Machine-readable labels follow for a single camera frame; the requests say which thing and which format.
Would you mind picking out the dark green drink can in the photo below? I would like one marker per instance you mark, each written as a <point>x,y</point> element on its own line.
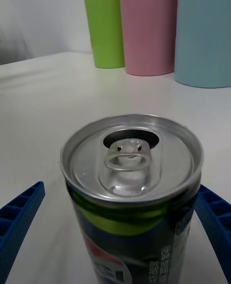
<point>125,216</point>

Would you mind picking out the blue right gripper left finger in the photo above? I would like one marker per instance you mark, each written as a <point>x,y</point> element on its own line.
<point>16,219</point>

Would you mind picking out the pale blue plastic bin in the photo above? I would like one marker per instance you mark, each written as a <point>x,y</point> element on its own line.
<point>204,31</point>

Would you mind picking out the pink plastic bin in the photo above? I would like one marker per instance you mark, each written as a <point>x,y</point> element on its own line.
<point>149,27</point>

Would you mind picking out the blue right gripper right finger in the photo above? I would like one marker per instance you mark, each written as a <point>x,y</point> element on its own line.
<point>217,219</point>

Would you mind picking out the green plastic bin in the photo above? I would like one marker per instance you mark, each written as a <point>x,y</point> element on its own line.
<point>106,29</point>

